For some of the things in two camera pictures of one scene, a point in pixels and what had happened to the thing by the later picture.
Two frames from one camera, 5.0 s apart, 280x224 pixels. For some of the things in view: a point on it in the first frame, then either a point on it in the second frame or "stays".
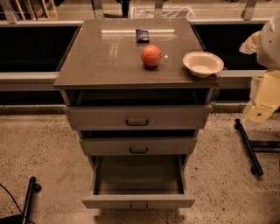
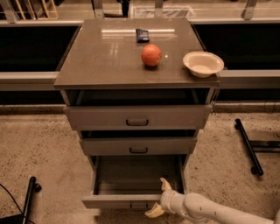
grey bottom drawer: [139, 182] stays
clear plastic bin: [178, 12] stays
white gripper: [269, 46] → [167, 201]
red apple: [151, 54] stays
